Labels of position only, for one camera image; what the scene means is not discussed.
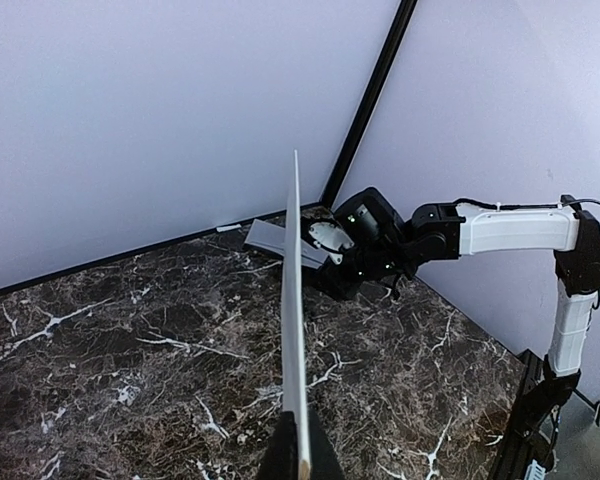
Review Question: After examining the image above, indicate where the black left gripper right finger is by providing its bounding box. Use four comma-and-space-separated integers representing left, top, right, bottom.
309, 409, 345, 480

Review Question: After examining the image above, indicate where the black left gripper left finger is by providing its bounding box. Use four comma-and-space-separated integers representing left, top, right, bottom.
257, 411, 298, 480

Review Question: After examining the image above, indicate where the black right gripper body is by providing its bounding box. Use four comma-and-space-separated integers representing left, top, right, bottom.
314, 259, 374, 301

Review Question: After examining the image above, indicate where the grey paper envelope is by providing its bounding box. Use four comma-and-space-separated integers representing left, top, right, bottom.
243, 219, 328, 269

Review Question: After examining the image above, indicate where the cream lined letter paper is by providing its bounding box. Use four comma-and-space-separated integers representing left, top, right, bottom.
280, 153, 312, 479

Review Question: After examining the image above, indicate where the small white paper strip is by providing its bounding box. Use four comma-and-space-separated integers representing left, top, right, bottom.
216, 223, 242, 233

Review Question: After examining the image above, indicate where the black front frame rail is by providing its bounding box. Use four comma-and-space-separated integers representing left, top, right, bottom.
488, 350, 579, 480

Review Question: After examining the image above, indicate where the black right corner post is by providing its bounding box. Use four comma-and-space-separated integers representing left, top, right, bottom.
319, 0, 418, 208

